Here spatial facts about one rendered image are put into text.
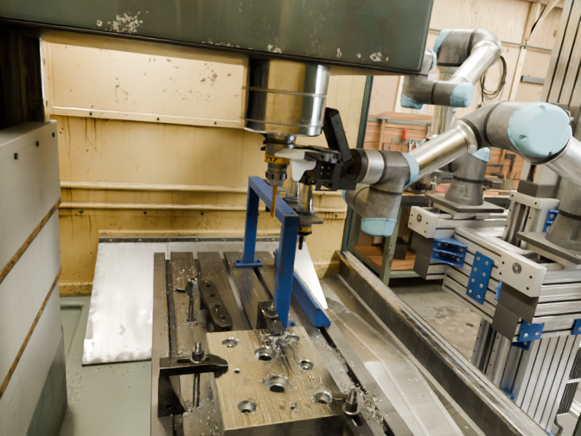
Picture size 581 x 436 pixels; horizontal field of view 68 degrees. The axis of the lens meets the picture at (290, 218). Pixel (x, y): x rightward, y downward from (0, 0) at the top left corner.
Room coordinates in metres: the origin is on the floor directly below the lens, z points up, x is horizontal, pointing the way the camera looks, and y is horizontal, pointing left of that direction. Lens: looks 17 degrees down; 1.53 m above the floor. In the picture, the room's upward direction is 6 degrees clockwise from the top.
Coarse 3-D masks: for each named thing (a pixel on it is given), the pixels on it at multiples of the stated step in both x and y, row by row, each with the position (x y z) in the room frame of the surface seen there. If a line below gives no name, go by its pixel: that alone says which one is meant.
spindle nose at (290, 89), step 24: (264, 72) 0.75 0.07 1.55; (288, 72) 0.75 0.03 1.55; (312, 72) 0.76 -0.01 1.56; (240, 96) 0.80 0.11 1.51; (264, 96) 0.75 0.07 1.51; (288, 96) 0.75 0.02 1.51; (312, 96) 0.77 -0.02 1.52; (240, 120) 0.80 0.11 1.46; (264, 120) 0.75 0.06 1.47; (288, 120) 0.75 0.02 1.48; (312, 120) 0.77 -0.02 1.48
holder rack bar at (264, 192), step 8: (248, 176) 1.47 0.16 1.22; (256, 176) 1.47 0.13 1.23; (256, 184) 1.35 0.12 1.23; (264, 184) 1.35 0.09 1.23; (256, 192) 1.34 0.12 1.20; (264, 192) 1.25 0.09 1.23; (264, 200) 1.24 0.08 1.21; (280, 200) 1.18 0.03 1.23; (280, 208) 1.09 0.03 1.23; (288, 208) 1.09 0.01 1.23; (280, 216) 1.06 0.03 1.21; (288, 216) 1.03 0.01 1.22; (296, 216) 1.04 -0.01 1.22; (288, 224) 1.03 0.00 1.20; (296, 224) 1.04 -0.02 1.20
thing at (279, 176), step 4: (268, 164) 0.82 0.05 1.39; (272, 164) 0.81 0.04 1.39; (276, 164) 0.81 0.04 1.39; (280, 164) 0.81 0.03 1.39; (284, 164) 0.82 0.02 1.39; (268, 168) 0.82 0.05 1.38; (272, 168) 0.81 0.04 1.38; (276, 168) 0.81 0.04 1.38; (280, 168) 0.81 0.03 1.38; (284, 168) 0.82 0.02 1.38; (268, 172) 0.81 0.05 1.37; (272, 172) 0.81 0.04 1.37; (276, 172) 0.81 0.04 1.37; (280, 172) 0.81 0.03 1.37; (284, 172) 0.82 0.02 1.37; (268, 176) 0.81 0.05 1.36; (272, 176) 0.81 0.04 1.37; (276, 176) 0.81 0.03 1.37; (280, 176) 0.81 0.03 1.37; (284, 176) 0.82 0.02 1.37; (268, 180) 0.82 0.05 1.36; (272, 180) 0.81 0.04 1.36; (276, 180) 0.81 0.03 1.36; (280, 180) 0.81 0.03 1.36; (284, 180) 0.82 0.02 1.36; (272, 184) 0.82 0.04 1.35; (276, 184) 0.82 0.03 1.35; (280, 184) 0.82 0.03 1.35
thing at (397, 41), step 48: (0, 0) 0.58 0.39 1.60; (48, 0) 0.60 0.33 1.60; (96, 0) 0.62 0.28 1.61; (144, 0) 0.63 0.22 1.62; (192, 0) 0.65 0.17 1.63; (240, 0) 0.67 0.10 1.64; (288, 0) 0.70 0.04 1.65; (336, 0) 0.72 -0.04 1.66; (384, 0) 0.74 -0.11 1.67; (432, 0) 0.78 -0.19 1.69; (144, 48) 0.83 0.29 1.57; (192, 48) 0.69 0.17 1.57; (240, 48) 0.68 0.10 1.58; (288, 48) 0.70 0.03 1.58; (336, 48) 0.72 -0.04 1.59; (384, 48) 0.75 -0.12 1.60
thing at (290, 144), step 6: (270, 138) 0.80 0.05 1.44; (276, 138) 0.80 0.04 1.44; (282, 138) 0.80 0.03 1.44; (288, 138) 0.80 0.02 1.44; (294, 138) 0.81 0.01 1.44; (270, 144) 0.80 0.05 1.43; (276, 144) 0.80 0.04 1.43; (282, 144) 0.80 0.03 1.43; (288, 144) 0.80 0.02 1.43; (294, 144) 0.81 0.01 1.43
